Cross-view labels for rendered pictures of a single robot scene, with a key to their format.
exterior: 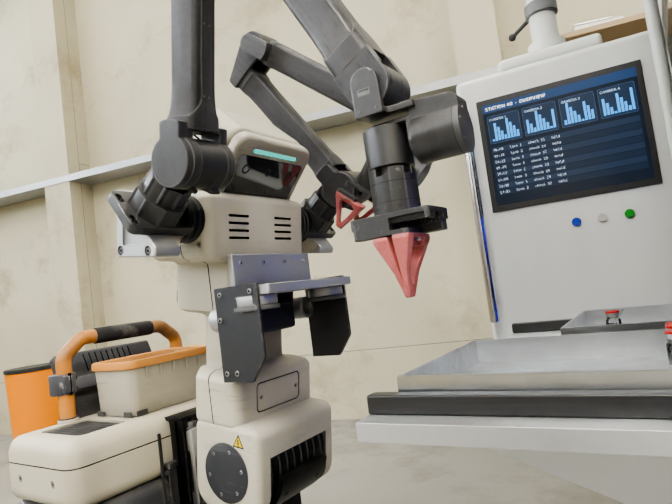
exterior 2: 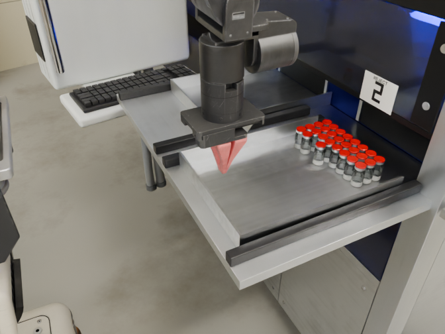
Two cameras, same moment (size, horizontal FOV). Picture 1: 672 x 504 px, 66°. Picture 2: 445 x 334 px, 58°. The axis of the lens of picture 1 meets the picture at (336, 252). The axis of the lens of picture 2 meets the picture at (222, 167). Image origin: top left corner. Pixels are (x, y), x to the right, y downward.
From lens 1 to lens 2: 61 cm
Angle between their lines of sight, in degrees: 68
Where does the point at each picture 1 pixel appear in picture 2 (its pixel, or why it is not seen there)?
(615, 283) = (141, 29)
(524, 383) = (310, 214)
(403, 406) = (255, 254)
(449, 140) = (286, 63)
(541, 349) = not seen: hidden behind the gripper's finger
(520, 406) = (316, 229)
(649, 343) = (275, 133)
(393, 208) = (236, 118)
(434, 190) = not seen: outside the picture
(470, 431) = (306, 256)
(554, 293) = (100, 40)
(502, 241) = not seen: outside the picture
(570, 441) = (346, 241)
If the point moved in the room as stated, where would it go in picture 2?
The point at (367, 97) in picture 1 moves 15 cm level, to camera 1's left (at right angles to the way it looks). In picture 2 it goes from (241, 22) to (155, 65)
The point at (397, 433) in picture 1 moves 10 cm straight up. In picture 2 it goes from (267, 274) to (271, 226)
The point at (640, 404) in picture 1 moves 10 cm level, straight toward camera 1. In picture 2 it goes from (361, 211) to (410, 248)
